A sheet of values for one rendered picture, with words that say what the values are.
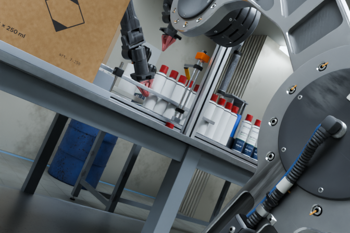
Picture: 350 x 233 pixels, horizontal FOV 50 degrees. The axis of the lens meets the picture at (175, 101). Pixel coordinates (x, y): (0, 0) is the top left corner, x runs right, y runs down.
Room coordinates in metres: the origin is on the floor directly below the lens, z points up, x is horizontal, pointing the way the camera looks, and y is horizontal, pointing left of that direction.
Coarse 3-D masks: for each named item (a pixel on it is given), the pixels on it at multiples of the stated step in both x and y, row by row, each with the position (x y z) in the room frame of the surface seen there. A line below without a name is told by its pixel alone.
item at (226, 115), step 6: (228, 102) 1.81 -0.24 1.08; (228, 108) 1.80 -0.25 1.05; (222, 114) 1.80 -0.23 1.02; (228, 114) 1.80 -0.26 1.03; (222, 120) 1.79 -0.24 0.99; (228, 120) 1.81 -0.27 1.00; (222, 126) 1.80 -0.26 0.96; (216, 132) 1.80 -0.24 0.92; (222, 132) 1.80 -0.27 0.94; (216, 138) 1.79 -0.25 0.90
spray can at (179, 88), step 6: (180, 78) 1.63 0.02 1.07; (186, 78) 1.64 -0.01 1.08; (180, 84) 1.62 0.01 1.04; (174, 90) 1.62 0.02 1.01; (180, 90) 1.62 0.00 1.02; (174, 96) 1.62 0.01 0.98; (180, 96) 1.63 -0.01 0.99; (168, 102) 1.62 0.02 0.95; (168, 108) 1.62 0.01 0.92; (174, 108) 1.63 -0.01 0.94; (168, 114) 1.62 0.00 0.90
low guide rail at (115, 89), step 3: (114, 87) 1.52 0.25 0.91; (117, 87) 1.53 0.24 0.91; (114, 90) 1.53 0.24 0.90; (117, 90) 1.53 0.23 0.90; (120, 90) 1.54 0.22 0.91; (123, 90) 1.55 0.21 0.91; (120, 93) 1.54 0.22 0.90; (123, 93) 1.55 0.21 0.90; (126, 93) 1.56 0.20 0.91; (129, 93) 1.56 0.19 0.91; (126, 96) 1.56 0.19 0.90; (129, 96) 1.57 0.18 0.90; (132, 96) 1.58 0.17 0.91; (135, 96) 1.58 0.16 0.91; (132, 99) 1.58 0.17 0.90; (135, 99) 1.59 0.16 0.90; (138, 99) 1.59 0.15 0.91; (141, 99) 1.60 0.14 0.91; (138, 102) 1.60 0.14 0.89; (141, 102) 1.60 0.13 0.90
